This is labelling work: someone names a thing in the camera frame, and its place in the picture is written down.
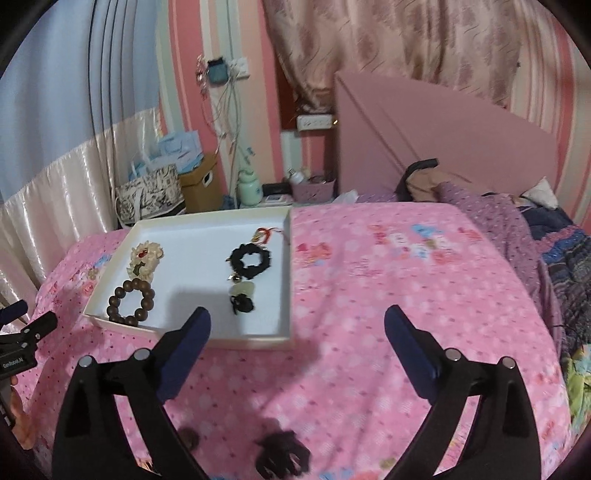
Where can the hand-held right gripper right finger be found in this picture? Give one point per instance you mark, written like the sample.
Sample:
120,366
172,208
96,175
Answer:
408,344

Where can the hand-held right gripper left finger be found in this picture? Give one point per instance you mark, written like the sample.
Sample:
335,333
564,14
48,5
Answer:
187,344

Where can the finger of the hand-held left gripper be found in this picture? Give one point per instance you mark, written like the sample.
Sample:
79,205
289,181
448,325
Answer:
41,325
11,311

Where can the white shallow tray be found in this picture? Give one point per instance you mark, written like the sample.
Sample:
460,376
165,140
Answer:
194,300

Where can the person's left hand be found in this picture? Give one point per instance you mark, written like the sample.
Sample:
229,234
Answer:
25,415

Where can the pink floral blanket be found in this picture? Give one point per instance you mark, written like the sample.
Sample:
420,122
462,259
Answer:
392,286

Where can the brown pendant with black knot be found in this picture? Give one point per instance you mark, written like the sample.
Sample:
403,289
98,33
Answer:
189,437

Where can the white satin drape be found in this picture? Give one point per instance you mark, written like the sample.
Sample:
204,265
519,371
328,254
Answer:
69,194

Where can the purple dotted quilt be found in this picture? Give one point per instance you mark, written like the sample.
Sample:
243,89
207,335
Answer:
489,212

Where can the floral print tote bag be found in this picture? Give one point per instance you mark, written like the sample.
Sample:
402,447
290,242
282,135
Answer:
147,194

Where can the brown cardboard box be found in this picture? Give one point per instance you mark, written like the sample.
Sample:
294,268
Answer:
203,184

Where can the green round bottle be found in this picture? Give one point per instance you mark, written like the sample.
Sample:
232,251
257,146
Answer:
249,188

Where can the green printed cloth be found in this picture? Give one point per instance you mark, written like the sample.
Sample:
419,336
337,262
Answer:
579,383

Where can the dark patterned blanket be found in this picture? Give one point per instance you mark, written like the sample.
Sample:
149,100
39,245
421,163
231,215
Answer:
568,263

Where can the purple storage basket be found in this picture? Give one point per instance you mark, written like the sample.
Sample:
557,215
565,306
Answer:
314,190

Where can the blue paper bag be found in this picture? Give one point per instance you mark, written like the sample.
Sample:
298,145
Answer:
178,145

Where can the small white bottle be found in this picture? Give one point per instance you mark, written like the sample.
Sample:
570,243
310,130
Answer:
296,175

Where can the white pillow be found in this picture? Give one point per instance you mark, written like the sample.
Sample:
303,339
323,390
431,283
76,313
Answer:
542,193

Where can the pink headboard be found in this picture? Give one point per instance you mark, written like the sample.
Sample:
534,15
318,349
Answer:
415,134

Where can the pale blue curtain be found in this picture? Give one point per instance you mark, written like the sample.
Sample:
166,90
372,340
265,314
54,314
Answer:
60,78

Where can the white power strip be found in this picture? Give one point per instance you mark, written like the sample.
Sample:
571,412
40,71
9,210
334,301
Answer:
315,122

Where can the blue charger pouch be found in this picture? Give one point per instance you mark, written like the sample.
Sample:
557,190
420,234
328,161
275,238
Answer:
217,71

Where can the pink patterned curtain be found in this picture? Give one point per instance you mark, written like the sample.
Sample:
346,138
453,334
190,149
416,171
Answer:
392,50

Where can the white wall outlet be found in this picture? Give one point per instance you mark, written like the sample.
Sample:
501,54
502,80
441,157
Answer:
239,68

